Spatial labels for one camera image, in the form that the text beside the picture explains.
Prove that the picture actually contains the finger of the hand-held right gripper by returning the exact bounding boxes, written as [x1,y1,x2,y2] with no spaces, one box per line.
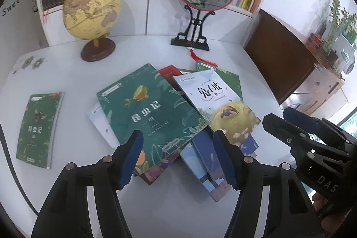
[282,107,357,150]
[263,113,350,161]

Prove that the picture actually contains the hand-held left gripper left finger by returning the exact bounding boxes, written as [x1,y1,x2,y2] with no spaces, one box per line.
[31,130,144,238]

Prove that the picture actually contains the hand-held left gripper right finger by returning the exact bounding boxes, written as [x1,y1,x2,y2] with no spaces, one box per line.
[213,130,320,238]

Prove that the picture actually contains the large green insect book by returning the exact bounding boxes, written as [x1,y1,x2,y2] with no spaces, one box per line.
[96,62,208,186]

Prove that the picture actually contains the person's right hand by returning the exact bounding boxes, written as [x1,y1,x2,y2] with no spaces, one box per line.
[312,192,344,228]

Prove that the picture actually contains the dark blue book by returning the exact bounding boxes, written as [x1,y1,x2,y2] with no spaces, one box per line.
[192,130,260,182]

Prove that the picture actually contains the white side counter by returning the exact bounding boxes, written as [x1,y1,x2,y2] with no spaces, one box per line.
[281,64,350,116]

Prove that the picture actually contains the light blue book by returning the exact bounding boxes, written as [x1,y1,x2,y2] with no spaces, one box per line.
[178,143,234,202]

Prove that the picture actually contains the white thin book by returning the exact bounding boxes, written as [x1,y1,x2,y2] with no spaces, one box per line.
[85,103,121,148]

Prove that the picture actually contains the brown wooden cabinet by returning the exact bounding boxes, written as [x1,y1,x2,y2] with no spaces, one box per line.
[244,8,326,106]

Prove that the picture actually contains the green leafy book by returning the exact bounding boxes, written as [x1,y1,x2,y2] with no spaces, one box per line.
[195,61,242,101]

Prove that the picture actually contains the white book with rabbit cover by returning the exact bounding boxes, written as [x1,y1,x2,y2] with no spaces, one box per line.
[172,69,262,144]

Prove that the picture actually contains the white appliance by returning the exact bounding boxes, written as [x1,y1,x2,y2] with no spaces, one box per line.
[334,34,357,75]

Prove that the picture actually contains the red book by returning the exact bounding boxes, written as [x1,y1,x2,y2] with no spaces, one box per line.
[158,65,185,88]

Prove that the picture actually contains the small green insect book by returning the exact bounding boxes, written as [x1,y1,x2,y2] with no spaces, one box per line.
[16,92,65,170]

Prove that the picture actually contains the green potted plant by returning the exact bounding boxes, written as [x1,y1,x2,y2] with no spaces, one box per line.
[317,0,357,60]

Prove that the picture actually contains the red tassel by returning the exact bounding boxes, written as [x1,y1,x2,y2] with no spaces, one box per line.
[188,48,218,67]

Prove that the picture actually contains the grey flower stickers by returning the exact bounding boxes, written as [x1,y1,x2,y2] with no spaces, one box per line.
[21,56,46,70]

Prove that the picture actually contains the yellow globe on wooden base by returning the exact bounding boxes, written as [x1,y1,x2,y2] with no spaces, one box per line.
[62,0,122,62]

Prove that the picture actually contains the black cable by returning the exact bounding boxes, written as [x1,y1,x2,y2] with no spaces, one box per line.
[0,123,40,217]

